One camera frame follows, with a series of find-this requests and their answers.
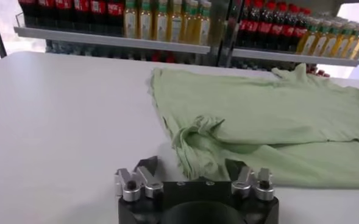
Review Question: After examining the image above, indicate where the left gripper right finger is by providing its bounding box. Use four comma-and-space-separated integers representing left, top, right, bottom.
224, 158, 276, 201

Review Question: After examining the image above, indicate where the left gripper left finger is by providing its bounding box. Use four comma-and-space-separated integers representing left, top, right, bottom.
114, 155, 165, 202

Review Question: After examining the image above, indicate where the green polo shirt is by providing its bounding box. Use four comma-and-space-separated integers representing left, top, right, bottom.
147, 63, 359, 189

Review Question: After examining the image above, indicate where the grey metal shelf rack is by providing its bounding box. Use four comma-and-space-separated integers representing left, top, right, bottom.
13, 0, 227, 66
218, 0, 359, 69

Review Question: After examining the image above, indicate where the red-cap cola bottle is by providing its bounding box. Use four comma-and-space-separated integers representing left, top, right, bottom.
107, 0, 126, 37
246, 0, 261, 48
291, 7, 308, 53
55, 0, 75, 32
281, 4, 296, 52
90, 0, 108, 35
18, 0, 39, 30
270, 2, 285, 51
73, 0, 92, 33
258, 1, 273, 49
234, 0, 249, 47
37, 0, 57, 31

